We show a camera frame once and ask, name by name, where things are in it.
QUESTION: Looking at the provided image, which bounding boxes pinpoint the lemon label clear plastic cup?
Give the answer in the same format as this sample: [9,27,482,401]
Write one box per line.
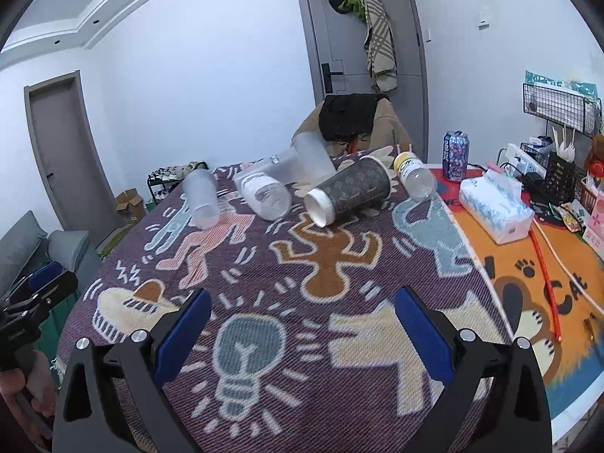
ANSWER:
[393,150,436,202]

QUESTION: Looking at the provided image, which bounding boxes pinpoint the frosted cup far left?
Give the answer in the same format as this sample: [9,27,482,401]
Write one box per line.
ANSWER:
[182,169,220,230]

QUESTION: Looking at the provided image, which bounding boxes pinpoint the white label clear cup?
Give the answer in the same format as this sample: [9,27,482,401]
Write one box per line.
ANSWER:
[239,172,292,221]

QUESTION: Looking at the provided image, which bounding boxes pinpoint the frosted cup lying behind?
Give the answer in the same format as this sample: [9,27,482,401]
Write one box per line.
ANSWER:
[236,147,305,185]

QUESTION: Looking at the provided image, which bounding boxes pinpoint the dark patterned paper cup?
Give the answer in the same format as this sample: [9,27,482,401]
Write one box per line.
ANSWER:
[304,156,392,228]

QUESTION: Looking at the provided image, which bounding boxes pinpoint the frosted cup leaning rear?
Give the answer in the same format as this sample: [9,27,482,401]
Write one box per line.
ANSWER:
[292,131,336,185]

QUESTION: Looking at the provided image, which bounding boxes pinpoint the person's left hand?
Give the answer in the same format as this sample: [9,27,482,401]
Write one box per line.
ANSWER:
[0,348,59,449]

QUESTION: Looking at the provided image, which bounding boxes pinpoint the grey sofa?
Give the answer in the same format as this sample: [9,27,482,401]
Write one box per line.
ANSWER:
[0,211,102,294]

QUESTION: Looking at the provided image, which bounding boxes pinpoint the grey interior door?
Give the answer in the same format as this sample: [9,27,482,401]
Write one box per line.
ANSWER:
[23,71,123,248]

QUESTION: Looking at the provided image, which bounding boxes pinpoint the cardboard box on floor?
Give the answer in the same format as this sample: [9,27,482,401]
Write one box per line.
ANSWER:
[116,188,145,224]

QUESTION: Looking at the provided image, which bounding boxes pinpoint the orange cat desk mat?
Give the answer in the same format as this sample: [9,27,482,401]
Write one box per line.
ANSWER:
[431,166,604,444]

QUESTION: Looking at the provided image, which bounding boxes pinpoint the orange red ruler strip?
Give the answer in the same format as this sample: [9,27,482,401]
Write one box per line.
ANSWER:
[529,228,562,344]

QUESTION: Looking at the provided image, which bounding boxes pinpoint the purple figure-patterned woven tablecloth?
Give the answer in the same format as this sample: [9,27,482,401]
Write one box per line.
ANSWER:
[56,166,509,452]

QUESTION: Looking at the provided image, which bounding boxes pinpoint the pink floral box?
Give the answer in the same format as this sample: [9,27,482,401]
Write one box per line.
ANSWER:
[582,191,604,260]

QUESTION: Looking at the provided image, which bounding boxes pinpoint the tissue pack white blue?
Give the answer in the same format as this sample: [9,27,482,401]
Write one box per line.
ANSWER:
[459,170,535,245]

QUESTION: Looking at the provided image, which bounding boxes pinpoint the black mesh utensil holder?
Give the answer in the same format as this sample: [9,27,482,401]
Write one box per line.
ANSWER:
[542,151,586,206]

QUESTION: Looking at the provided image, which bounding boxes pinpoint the white power strip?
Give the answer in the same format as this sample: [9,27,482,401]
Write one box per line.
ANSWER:
[505,143,547,178]

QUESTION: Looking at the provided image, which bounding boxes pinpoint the brown plush toy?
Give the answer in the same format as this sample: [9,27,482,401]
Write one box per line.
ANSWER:
[584,134,604,179]

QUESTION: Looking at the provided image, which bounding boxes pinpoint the white disposable spoons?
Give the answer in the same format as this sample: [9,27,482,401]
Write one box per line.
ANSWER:
[552,126,576,163]

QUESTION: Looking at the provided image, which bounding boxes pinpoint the purple drink can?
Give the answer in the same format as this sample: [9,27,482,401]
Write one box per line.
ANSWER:
[442,130,470,182]

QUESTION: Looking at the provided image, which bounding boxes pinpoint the chair with brown coat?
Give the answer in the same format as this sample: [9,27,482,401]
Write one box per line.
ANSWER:
[293,98,411,157]

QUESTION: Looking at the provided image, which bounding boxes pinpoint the black garment on chair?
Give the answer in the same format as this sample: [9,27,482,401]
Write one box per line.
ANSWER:
[318,93,388,143]

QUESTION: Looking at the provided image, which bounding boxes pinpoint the grey entrance door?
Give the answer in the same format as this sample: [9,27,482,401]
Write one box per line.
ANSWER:
[299,0,429,159]

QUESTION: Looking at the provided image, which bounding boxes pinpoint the plaid scarf on door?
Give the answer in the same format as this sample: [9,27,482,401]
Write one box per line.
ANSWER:
[364,0,397,93]

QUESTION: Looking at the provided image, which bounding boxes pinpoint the green item on door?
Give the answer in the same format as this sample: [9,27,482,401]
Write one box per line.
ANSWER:
[338,0,367,23]

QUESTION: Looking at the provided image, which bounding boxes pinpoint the white cable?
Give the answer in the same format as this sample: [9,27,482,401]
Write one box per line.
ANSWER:
[532,218,604,317]

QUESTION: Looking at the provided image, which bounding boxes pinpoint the black wire shelf rack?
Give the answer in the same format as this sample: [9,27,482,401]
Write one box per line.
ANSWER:
[523,83,603,137]

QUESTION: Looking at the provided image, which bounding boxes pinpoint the wall switch panel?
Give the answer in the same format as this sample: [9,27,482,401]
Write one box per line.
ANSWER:
[476,2,492,30]

